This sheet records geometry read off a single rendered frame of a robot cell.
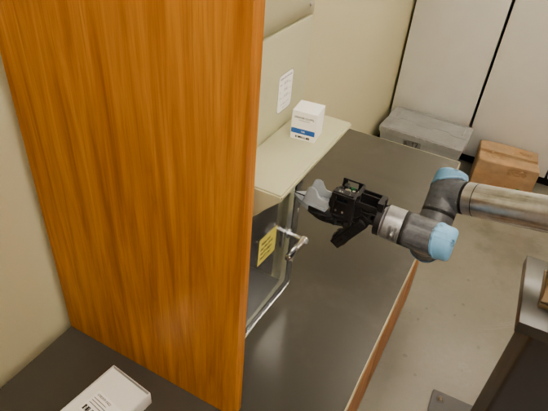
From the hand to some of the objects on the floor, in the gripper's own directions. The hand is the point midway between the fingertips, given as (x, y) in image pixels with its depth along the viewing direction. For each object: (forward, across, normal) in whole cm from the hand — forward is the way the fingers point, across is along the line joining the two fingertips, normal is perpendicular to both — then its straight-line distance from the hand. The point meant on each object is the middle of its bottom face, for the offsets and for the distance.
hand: (299, 197), depth 117 cm
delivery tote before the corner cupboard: (+12, -259, +131) cm, 291 cm away
